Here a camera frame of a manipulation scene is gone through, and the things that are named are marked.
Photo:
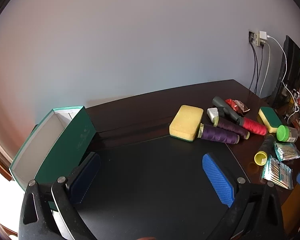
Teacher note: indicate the green cardboard box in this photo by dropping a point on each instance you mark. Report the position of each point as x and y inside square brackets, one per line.
[65, 150]

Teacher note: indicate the white charger plug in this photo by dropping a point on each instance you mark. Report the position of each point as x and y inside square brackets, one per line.
[263, 36]

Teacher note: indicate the red snack packet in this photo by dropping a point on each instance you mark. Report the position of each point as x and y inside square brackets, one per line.
[237, 105]

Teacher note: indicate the cotton swab packet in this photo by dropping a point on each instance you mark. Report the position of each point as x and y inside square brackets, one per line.
[287, 151]
[277, 172]

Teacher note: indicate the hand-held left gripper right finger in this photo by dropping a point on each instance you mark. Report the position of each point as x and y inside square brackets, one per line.
[217, 180]

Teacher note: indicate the wall power outlet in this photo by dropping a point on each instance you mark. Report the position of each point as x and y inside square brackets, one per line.
[252, 37]

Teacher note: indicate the dark grey cone spool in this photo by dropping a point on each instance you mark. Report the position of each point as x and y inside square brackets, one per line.
[226, 108]

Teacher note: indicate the green and yellow scouring sponge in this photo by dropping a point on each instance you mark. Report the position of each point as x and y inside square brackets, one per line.
[268, 116]

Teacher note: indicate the green lid jar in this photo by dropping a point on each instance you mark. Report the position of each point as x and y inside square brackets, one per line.
[282, 133]

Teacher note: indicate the red thread spool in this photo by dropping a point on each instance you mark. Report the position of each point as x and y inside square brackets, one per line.
[253, 126]

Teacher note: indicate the black thread spool yellow core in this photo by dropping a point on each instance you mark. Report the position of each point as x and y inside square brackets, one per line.
[266, 146]

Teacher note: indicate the black monitor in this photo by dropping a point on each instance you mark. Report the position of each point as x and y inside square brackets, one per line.
[292, 65]

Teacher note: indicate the purple thread spool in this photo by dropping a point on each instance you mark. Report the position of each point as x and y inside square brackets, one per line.
[218, 133]

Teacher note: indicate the dark plum thread spool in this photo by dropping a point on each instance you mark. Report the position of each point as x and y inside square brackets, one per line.
[233, 126]

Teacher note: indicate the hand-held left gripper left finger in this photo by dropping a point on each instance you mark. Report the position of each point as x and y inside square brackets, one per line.
[86, 177]

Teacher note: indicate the black desk mat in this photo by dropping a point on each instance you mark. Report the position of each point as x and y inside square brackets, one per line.
[152, 180]

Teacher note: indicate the large yellow sponge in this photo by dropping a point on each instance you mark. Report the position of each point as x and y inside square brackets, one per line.
[186, 122]

